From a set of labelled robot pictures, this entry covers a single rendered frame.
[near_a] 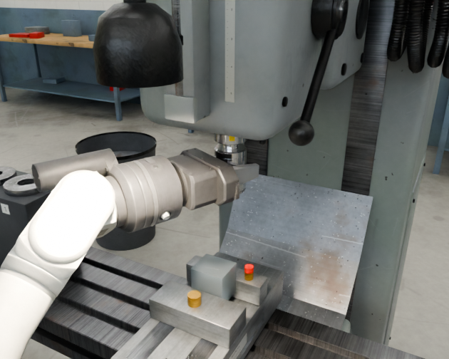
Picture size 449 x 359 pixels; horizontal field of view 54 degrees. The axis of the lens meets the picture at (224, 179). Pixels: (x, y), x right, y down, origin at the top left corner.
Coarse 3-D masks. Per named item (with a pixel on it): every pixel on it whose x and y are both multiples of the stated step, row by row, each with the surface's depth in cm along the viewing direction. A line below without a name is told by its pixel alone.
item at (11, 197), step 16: (0, 176) 95; (16, 176) 98; (32, 176) 95; (0, 192) 90; (16, 192) 88; (32, 192) 89; (48, 192) 91; (0, 208) 89; (16, 208) 87; (32, 208) 87; (0, 224) 91; (16, 224) 89; (0, 240) 94; (16, 240) 91; (0, 256) 96
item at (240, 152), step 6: (240, 144) 65; (216, 150) 63; (222, 150) 62; (228, 150) 62; (234, 150) 62; (240, 150) 62; (246, 150) 63; (222, 156) 62; (228, 156) 62; (234, 156) 62; (240, 156) 62
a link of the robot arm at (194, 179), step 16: (144, 160) 56; (160, 160) 56; (176, 160) 61; (192, 160) 61; (208, 160) 61; (160, 176) 54; (176, 176) 55; (192, 176) 56; (208, 176) 57; (224, 176) 58; (160, 192) 54; (176, 192) 55; (192, 192) 57; (208, 192) 58; (224, 192) 58; (160, 208) 54; (176, 208) 56; (192, 208) 58
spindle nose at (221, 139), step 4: (216, 136) 62; (220, 136) 61; (224, 136) 61; (228, 136) 61; (216, 140) 62; (220, 140) 61; (224, 140) 61; (228, 140) 61; (236, 140) 61; (240, 140) 61; (244, 140) 62; (224, 144) 61; (228, 144) 61; (232, 144) 61; (236, 144) 61
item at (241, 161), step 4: (216, 156) 63; (244, 156) 63; (224, 160) 62; (228, 160) 62; (232, 160) 62; (236, 160) 62; (240, 160) 63; (244, 160) 63; (232, 164) 62; (236, 164) 62; (240, 164) 63; (244, 164) 64; (244, 184) 65; (240, 188) 64; (244, 188) 65; (240, 192) 65
